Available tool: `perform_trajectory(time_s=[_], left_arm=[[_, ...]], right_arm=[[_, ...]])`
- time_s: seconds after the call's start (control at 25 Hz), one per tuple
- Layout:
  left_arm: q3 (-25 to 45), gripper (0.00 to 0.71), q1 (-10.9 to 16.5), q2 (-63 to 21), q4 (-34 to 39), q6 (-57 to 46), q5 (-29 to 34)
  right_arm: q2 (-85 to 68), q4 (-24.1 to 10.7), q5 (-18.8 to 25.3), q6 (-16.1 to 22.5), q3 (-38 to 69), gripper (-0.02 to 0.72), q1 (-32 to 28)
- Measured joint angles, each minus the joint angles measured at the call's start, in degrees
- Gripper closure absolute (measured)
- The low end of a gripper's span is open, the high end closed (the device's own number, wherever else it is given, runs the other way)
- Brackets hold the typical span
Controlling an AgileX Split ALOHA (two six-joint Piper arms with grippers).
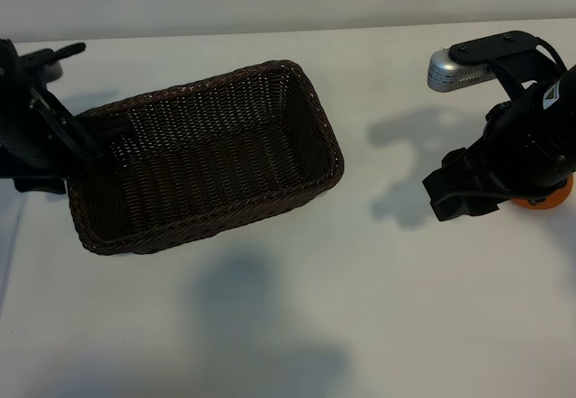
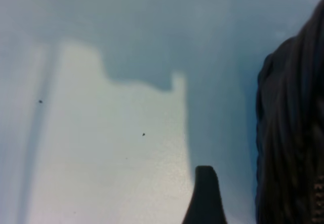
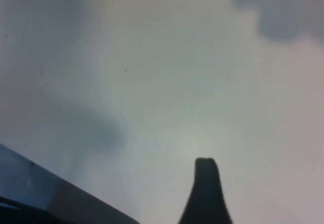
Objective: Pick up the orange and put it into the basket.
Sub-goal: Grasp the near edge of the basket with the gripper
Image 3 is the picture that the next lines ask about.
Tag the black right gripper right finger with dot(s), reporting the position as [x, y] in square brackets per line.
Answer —
[206, 196]

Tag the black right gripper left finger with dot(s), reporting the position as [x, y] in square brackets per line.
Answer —
[38, 198]

